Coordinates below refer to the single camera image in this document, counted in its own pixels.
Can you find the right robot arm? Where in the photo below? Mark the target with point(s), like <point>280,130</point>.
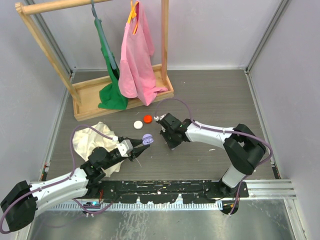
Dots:
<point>242,147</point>

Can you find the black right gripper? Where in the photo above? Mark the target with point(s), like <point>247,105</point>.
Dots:
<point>171,144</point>

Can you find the cream crumpled cloth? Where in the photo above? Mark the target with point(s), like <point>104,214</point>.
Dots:
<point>86,140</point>

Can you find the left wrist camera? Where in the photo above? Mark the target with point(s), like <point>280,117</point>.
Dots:
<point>125,148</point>

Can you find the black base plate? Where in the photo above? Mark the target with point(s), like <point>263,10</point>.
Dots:
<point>168,191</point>

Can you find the pink shirt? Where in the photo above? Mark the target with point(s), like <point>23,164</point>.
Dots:
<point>136,74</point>

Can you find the yellow clothes hanger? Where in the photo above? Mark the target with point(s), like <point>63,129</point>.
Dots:
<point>134,15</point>

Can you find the white earbud charging case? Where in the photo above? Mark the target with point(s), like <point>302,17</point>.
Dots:
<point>138,124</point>

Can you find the slotted cable duct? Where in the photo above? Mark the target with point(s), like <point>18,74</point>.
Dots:
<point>176,206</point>

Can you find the orange earbud charging case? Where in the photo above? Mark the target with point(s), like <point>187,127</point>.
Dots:
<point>147,119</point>

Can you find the wooden clothes rack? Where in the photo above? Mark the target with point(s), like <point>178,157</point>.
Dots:
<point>85,95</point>

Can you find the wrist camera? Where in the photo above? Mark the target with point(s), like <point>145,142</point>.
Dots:
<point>158,118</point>
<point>125,148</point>

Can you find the grey clothes hanger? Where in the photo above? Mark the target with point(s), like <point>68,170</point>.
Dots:
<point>105,49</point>

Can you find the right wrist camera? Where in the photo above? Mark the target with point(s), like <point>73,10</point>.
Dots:
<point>158,118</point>

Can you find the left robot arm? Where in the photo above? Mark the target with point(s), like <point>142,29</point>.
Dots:
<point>28,200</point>

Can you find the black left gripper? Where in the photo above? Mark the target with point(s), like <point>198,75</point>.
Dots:
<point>136,150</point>

